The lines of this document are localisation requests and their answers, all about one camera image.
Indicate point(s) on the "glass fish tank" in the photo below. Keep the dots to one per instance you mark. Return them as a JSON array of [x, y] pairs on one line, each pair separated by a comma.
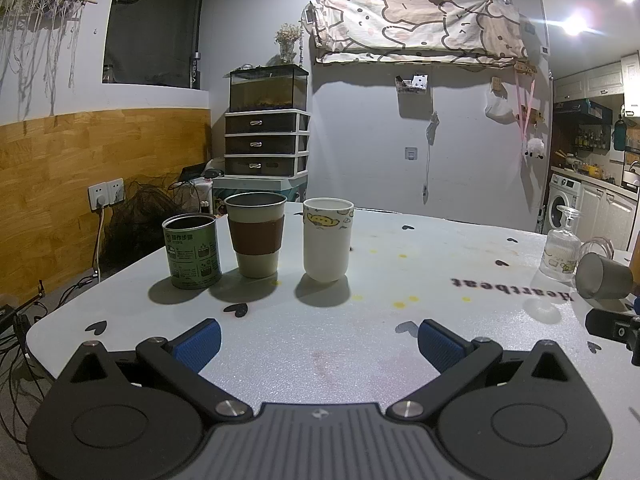
[[267, 90]]

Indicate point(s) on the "green tin can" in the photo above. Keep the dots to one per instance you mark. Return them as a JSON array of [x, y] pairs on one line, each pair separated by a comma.
[[192, 255]]

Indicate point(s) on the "white kitchen base cabinets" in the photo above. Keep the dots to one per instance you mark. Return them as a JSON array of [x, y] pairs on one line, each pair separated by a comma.
[[607, 215]]

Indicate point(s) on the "cartoon printed cloth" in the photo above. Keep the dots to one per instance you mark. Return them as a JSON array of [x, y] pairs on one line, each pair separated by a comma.
[[415, 25]]

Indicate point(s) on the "white wall socket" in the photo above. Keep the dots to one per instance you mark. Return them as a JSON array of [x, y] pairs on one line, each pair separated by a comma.
[[97, 196], [116, 191]]

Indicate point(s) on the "white cartoon print cup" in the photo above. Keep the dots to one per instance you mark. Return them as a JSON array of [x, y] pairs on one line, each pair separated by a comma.
[[327, 250]]

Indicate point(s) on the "white washing machine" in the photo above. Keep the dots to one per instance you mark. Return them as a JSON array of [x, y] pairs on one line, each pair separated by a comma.
[[562, 205]]

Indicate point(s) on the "dark window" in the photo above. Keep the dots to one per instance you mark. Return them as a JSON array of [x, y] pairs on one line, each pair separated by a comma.
[[150, 25]]

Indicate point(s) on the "white hanging bag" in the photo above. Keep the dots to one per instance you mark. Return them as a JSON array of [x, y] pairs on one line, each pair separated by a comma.
[[500, 107]]

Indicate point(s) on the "white kitchen wall cabinets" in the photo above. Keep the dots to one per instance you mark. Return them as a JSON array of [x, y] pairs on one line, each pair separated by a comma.
[[590, 82]]

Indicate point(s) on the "black net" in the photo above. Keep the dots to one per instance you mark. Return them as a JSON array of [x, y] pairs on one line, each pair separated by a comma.
[[135, 225]]

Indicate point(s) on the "plastic drawer unit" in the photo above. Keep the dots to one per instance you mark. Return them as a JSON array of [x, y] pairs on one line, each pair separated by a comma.
[[265, 142]]

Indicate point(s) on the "small wall socket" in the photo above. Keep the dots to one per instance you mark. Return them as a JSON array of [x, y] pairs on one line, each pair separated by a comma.
[[410, 154]]

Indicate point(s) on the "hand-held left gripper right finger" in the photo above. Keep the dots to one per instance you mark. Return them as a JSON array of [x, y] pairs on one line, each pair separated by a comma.
[[440, 345]]

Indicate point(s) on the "spice shelf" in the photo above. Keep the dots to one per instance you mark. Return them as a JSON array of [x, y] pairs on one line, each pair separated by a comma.
[[592, 140]]

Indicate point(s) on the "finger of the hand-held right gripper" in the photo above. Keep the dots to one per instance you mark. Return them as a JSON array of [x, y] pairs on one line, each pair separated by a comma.
[[607, 324]]

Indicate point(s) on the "cup with brown sleeve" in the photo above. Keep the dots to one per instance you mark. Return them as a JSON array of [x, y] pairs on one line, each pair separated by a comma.
[[256, 240]]

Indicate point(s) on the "grey plastic cup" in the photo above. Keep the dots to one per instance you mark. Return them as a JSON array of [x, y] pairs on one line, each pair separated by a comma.
[[602, 277]]

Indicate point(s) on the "dark bottle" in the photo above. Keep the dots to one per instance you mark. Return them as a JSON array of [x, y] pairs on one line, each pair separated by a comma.
[[196, 72]]

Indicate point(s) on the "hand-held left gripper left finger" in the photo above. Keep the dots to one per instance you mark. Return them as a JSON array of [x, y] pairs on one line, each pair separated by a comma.
[[197, 345]]

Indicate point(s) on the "white plush toy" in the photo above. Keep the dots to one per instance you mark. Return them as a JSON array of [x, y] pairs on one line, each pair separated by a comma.
[[535, 147]]

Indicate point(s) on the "black hanging bottle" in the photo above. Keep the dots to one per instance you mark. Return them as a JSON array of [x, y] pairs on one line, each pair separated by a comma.
[[620, 135]]

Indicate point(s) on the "vase of dried flowers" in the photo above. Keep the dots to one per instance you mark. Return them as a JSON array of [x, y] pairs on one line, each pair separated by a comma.
[[287, 40]]

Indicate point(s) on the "clear glass cup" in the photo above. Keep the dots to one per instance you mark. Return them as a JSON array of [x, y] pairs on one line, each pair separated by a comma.
[[600, 246]]

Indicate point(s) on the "white macrame wall hanging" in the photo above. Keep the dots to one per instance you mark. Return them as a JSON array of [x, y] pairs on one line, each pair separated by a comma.
[[30, 15]]

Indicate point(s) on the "clear glass goblet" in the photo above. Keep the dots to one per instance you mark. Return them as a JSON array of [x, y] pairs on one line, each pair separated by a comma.
[[560, 255]]

